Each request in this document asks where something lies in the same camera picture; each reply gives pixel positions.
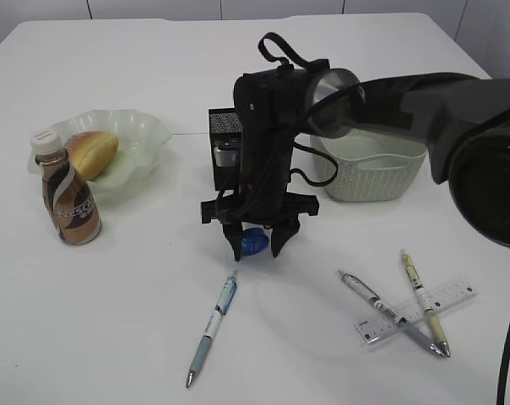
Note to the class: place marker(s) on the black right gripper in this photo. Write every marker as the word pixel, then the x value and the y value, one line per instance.
pixel 261 193

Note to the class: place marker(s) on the blue pencil sharpener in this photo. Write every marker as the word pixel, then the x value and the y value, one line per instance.
pixel 254 241

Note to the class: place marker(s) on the silver grey ballpoint pen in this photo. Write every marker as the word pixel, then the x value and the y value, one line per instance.
pixel 400 322

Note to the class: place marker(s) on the transparent plastic ruler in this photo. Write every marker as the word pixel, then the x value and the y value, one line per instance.
pixel 377 328

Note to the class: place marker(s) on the sugared toy bread bun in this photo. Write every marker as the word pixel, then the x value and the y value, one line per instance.
pixel 91 152

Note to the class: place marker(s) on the brown Nescafe coffee bottle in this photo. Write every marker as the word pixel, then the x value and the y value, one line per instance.
pixel 66 194

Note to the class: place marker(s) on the cream yellow ballpoint pen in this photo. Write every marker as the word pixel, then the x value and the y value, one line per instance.
pixel 430 315

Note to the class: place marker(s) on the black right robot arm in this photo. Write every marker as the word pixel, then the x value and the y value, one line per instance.
pixel 463 121

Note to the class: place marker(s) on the blue grey ballpoint pen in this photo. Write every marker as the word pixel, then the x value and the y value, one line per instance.
pixel 205 343

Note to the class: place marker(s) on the black mesh pen holder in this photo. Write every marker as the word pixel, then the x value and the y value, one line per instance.
pixel 224 125

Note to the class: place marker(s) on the pale green plastic basket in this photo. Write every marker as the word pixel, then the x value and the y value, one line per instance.
pixel 372 167

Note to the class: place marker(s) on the pale green wavy glass plate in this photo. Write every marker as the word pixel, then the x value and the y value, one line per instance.
pixel 142 140

